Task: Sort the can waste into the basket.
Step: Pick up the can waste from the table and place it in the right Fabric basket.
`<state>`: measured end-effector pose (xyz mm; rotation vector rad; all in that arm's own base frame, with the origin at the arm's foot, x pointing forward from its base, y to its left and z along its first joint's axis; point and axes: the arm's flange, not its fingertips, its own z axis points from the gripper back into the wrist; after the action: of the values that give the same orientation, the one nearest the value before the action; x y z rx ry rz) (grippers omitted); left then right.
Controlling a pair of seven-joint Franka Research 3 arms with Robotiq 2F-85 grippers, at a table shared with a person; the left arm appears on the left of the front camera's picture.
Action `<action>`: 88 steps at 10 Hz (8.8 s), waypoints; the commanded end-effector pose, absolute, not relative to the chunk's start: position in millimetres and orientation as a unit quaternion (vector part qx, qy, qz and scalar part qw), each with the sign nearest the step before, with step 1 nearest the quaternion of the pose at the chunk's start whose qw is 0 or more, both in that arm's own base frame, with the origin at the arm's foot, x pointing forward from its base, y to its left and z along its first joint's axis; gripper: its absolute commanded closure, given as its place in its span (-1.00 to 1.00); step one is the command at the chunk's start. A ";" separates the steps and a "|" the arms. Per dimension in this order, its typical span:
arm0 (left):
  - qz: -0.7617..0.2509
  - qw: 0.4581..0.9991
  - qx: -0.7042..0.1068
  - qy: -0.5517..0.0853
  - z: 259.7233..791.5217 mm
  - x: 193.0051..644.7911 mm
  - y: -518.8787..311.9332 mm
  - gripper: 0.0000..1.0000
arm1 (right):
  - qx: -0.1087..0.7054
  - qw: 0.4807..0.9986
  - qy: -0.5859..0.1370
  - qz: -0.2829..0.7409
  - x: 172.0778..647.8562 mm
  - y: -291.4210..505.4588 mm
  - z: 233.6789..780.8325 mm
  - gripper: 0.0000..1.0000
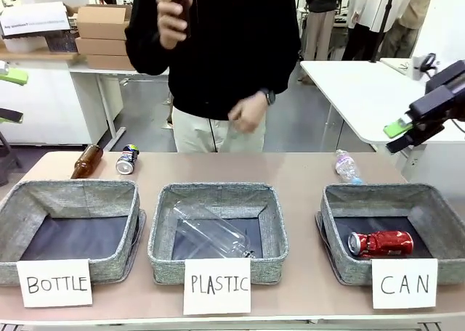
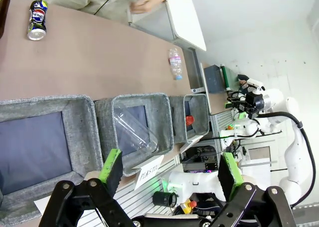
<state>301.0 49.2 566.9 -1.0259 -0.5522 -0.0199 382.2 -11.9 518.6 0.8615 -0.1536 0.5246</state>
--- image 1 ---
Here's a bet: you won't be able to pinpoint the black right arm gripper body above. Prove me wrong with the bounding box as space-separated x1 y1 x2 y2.
408 60 465 123

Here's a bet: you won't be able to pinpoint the dark brown glass bottle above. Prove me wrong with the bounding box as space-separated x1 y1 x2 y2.
165 0 193 38

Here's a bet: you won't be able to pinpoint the person's right forearm black sleeve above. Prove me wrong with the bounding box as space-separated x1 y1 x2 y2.
124 15 171 76

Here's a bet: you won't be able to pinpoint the person's left forearm black sleeve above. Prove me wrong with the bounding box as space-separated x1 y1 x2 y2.
258 36 302 109

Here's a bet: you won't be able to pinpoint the grey fabric basket bottle label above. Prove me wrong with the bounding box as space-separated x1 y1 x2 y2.
0 179 142 287

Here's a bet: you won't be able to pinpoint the red crushed drink can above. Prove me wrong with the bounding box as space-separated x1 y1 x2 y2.
347 230 416 261

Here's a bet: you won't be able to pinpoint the grey fabric basket can label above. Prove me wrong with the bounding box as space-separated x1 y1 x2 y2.
319 182 465 287

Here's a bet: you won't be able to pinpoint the blue crushed drink can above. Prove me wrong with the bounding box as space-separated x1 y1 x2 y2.
115 144 141 176

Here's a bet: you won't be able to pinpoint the white paper sign CAN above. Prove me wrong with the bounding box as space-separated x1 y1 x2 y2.
371 258 439 310

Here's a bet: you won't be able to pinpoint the grey fabric basket plastic label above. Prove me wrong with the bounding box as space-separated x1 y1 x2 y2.
147 182 291 285

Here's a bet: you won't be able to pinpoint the person's left hand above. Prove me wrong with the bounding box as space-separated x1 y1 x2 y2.
227 89 270 134

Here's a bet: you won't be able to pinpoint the person's right hand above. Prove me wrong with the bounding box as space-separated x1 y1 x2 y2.
155 0 193 50

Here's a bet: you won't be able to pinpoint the white plastic container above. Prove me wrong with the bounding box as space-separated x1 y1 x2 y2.
2 36 50 54

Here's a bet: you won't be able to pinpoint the black stand leg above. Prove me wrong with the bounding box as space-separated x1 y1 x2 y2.
0 130 23 187

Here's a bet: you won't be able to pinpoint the white side table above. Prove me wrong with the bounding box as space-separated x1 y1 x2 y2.
299 57 465 151

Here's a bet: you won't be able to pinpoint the black tray of parts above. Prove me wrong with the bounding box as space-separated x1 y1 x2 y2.
44 30 79 54

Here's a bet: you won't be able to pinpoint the white box flap with print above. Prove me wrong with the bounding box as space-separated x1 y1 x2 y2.
0 1 72 38

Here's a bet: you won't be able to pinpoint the small plastic bottle blue cap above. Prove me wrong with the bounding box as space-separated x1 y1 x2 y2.
333 149 365 185

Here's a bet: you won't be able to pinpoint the bystander tan jacket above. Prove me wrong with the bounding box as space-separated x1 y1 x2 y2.
377 0 436 60

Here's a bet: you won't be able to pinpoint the flat closed cardboard box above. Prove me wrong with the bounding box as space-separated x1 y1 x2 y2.
74 37 129 57
85 54 136 71

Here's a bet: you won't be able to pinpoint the black tripod pole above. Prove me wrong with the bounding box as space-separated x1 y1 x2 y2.
368 0 399 64

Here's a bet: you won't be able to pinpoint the white desk with metal leg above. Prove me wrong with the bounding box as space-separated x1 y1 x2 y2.
68 64 171 142

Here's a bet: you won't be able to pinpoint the open cardboard box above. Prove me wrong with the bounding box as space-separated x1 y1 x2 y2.
73 4 134 41

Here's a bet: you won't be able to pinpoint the bystander white coat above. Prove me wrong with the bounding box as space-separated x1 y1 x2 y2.
341 0 417 62

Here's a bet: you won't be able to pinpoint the bystander dark top beige trousers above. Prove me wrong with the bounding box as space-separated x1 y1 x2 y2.
299 0 355 82

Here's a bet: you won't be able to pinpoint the white paper sign BOTTLE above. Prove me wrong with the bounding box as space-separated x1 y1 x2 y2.
15 258 94 308

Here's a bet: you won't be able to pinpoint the person's beige trousers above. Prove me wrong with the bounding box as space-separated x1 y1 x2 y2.
171 105 268 153

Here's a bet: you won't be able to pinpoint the person's torso black sweater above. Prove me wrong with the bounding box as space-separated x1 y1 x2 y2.
124 0 302 121

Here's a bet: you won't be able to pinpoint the large clear plastic bottle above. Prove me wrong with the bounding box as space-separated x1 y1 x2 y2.
171 200 256 261

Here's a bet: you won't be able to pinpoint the white paper sign PLASTIC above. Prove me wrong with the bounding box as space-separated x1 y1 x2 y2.
182 258 253 316

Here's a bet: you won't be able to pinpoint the grey device with black cable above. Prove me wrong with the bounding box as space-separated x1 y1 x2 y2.
411 52 441 81

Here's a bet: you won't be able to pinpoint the black hanging cord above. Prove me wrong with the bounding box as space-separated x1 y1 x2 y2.
208 117 219 153

